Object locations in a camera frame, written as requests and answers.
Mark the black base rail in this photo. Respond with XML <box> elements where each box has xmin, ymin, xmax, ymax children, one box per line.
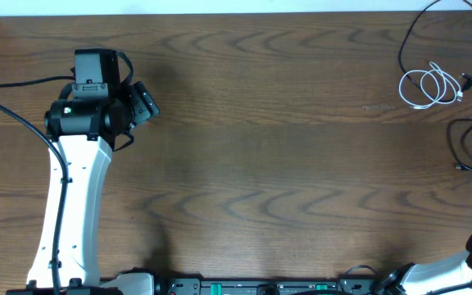
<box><xmin>104</xmin><ymin>265</ymin><xmax>384</xmax><ymax>295</ymax></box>

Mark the left camera black cable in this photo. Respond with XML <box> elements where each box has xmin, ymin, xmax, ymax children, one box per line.
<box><xmin>0</xmin><ymin>75</ymin><xmax>77</xmax><ymax>295</ymax></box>

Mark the white usb cable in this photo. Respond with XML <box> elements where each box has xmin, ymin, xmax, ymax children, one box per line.
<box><xmin>397</xmin><ymin>61</ymin><xmax>465</xmax><ymax>111</ymax></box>

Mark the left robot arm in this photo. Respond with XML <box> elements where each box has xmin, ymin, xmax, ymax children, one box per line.
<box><xmin>20</xmin><ymin>48</ymin><xmax>166</xmax><ymax>294</ymax></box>

